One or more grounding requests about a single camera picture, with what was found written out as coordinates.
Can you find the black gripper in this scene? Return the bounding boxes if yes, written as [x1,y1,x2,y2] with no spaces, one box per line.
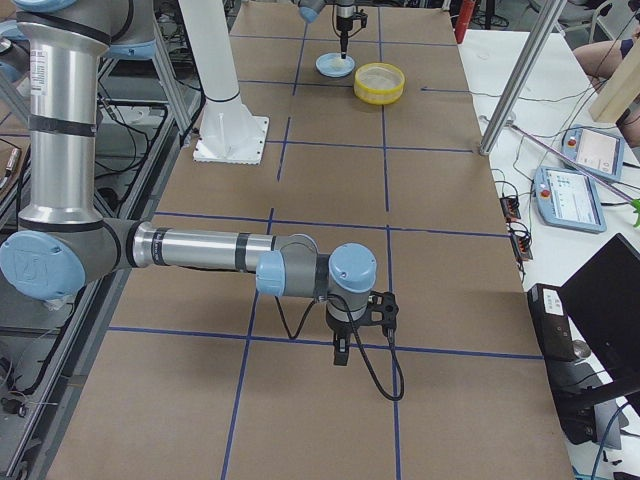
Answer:
[335,4,354,60]
[326,314,353,366]

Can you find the yellow round steamer basket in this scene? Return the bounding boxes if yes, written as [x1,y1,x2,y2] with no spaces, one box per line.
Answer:
[353,62,406,106]

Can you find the light blue plate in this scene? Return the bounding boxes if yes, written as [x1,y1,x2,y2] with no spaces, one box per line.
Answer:
[315,52,356,78]

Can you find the red cylinder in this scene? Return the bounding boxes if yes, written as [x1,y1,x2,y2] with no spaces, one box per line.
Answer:
[454,0,476,44]

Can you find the black laptop computer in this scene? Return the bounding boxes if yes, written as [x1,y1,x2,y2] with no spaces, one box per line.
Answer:
[527,233,639,449]

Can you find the seated person beige shirt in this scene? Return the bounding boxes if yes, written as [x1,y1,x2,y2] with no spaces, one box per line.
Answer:
[573,36,638,88]

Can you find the near blue teach pendant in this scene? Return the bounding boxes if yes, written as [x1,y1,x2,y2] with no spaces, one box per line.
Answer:
[533,166,607,233]

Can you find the blue teach pendant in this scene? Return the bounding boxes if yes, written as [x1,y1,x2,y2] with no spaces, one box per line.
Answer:
[561,125,624,181]
[533,166,607,233]

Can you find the far blue teach pendant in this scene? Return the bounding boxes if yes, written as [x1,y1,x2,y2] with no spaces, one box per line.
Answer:
[561,125,624,181]

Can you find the metal reacher grabber stick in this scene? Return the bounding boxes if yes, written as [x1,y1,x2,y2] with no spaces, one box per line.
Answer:
[506,120,639,233]

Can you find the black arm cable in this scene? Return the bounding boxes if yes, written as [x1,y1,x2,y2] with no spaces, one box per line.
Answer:
[272,292,407,402]

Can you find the white pedestal column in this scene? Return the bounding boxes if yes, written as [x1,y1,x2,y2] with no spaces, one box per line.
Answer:
[179,0,269,165]

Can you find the aluminium frame post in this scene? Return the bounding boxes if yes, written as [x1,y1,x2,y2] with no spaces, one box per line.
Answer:
[479,0,567,156]

